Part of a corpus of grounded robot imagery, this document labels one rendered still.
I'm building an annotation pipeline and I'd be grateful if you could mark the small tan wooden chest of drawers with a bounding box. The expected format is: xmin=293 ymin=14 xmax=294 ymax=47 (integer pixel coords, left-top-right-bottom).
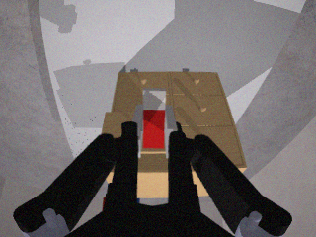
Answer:
xmin=106 ymin=72 xmax=247 ymax=198

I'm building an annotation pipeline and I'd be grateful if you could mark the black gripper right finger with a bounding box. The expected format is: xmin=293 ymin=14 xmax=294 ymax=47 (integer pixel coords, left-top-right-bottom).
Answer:
xmin=164 ymin=105 xmax=292 ymax=237

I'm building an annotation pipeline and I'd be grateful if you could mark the red and white eraser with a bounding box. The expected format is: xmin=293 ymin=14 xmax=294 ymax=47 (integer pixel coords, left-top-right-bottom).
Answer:
xmin=143 ymin=88 xmax=166 ymax=148

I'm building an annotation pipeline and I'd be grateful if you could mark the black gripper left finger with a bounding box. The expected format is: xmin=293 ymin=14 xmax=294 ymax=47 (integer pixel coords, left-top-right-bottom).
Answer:
xmin=13 ymin=105 xmax=143 ymax=237

